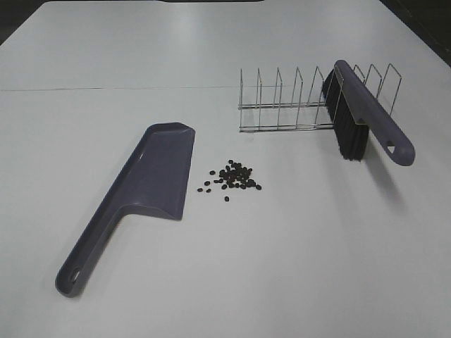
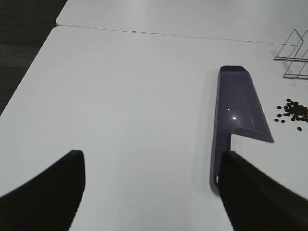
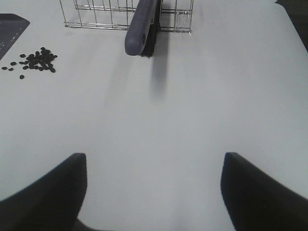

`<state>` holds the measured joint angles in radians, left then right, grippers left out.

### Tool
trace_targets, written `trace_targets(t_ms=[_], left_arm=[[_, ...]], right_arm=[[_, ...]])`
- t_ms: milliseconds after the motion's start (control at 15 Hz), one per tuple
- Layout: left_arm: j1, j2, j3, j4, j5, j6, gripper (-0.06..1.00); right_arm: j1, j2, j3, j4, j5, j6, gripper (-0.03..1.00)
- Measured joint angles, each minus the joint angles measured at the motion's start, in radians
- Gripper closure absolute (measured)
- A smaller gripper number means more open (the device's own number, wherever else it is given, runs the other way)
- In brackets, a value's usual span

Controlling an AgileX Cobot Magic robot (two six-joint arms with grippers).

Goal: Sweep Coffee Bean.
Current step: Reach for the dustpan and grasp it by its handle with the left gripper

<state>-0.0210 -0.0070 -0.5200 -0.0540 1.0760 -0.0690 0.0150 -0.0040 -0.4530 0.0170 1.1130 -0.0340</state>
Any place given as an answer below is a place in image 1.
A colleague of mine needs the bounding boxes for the pile of coffee beans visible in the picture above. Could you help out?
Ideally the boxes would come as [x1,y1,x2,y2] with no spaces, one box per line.
[193,159,264,203]

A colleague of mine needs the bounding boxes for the purple plastic dustpan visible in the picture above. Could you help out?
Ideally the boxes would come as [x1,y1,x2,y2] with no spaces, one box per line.
[55,123,195,298]

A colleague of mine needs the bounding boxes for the purple hand brush black bristles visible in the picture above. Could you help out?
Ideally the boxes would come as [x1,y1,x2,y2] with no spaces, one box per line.
[321,60,416,166]

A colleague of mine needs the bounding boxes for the chrome wire dish rack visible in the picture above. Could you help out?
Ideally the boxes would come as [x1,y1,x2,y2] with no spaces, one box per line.
[237,63,402,133]

